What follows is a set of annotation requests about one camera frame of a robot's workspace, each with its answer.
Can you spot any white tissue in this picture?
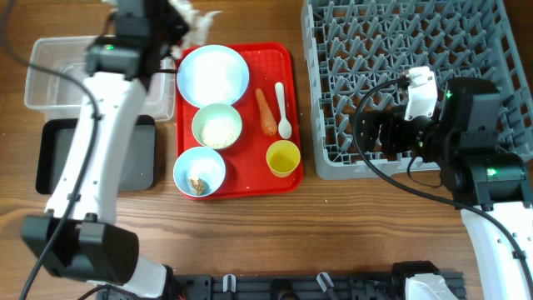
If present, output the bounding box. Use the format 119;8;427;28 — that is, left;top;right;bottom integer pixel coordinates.
169;0;221;60

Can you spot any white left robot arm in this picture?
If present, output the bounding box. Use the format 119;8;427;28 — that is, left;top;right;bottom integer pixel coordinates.
22;0;189;299

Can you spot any orange carrot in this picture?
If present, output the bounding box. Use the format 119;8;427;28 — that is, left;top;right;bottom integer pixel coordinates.
255;88;277;136

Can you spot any mint green bowl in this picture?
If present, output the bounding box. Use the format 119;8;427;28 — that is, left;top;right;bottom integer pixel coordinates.
192;103;243;150

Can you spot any clear plastic bin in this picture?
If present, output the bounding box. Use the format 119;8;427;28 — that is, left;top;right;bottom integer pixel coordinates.
24;36;176;122

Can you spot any white rice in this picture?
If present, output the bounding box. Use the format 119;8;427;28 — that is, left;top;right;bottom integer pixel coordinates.
200;117;239;149

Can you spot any white plastic spoon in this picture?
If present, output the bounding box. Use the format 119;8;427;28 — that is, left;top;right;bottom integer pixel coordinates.
275;82;292;139

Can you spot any black plastic bin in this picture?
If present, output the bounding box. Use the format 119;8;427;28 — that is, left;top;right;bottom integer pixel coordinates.
35;115;157;195

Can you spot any grey dishwasher rack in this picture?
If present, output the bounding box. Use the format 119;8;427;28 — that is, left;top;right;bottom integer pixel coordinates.
301;0;532;180

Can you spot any large light blue plate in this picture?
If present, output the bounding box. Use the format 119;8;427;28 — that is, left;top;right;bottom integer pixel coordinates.
177;45;250;108

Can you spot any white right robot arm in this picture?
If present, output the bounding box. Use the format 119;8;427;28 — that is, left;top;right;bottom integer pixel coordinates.
351;76;532;299

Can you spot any small light blue bowl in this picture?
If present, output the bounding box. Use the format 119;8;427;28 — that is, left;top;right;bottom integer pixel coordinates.
173;147;227;198

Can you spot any red plastic tray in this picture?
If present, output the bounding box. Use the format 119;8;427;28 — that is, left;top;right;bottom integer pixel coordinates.
176;42;303;200

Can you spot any yellow plastic cup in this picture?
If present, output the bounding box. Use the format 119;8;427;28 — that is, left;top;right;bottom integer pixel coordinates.
266;140;301;178

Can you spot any brown food scrap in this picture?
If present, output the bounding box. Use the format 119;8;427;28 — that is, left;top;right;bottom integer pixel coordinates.
189;177;207;196

